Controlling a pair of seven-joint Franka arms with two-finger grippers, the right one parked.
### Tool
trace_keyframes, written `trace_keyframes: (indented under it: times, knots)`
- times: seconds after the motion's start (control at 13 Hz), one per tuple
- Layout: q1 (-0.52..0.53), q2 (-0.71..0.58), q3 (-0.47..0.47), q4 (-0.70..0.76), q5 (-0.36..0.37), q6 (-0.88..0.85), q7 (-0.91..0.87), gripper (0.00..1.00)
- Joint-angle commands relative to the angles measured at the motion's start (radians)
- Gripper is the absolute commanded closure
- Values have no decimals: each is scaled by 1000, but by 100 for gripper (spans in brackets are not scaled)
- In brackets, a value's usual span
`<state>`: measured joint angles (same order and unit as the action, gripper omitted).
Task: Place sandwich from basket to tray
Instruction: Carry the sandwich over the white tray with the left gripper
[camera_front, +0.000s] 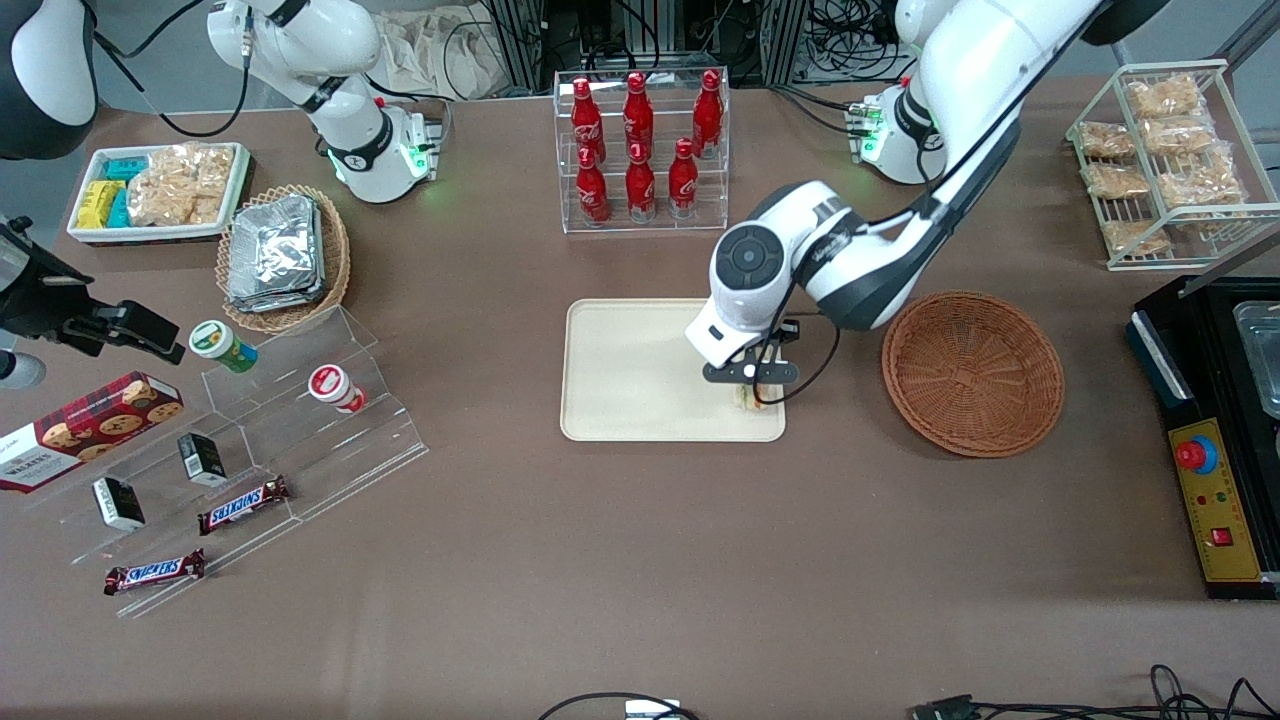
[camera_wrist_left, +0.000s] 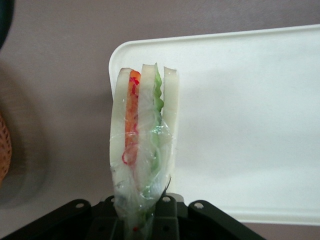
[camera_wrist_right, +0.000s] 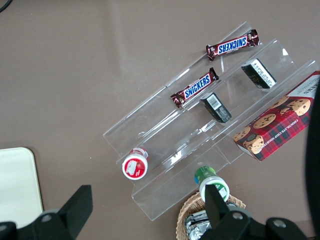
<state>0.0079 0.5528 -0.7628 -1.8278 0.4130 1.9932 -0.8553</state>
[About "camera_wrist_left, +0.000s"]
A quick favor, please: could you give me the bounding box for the round wicker basket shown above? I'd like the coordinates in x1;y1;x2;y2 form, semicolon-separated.
0;111;13;188

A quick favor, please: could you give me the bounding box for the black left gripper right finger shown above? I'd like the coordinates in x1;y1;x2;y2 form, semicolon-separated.
149;195;266;240

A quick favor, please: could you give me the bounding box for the cream plastic tray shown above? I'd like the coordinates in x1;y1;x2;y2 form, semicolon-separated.
107;23;320;225

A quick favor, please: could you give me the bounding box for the triangle sandwich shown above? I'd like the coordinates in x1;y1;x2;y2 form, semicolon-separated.
109;62;181;240

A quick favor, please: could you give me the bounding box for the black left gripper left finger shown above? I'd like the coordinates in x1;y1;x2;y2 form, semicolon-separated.
0;195;126;240

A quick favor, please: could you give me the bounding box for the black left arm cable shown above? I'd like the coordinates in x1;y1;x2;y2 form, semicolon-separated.
0;0;15;52

